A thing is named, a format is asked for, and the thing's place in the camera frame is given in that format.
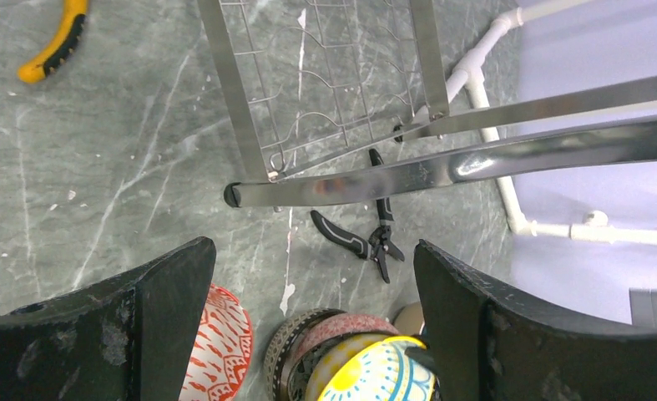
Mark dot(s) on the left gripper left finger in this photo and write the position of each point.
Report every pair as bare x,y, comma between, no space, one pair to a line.
127,337

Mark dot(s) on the yellow teal patterned bowl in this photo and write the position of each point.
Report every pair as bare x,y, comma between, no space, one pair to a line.
380,371

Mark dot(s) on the red patterned bowl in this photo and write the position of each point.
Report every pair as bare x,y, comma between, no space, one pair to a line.
222,350

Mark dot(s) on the brown floral bowl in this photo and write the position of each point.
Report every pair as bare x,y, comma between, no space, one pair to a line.
304,333

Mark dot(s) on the black pliers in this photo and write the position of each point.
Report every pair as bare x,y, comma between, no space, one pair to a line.
373,242

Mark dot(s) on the white bowl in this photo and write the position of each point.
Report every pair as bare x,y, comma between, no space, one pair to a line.
410,320

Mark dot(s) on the yellow handled pliers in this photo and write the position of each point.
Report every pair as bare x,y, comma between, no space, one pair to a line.
61,47

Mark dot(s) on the steel dish rack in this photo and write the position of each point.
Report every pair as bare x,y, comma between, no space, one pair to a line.
283,187

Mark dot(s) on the white pipe frame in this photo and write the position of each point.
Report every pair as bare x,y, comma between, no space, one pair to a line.
458,102

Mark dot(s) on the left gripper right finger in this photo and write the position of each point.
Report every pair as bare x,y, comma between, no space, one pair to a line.
492,341

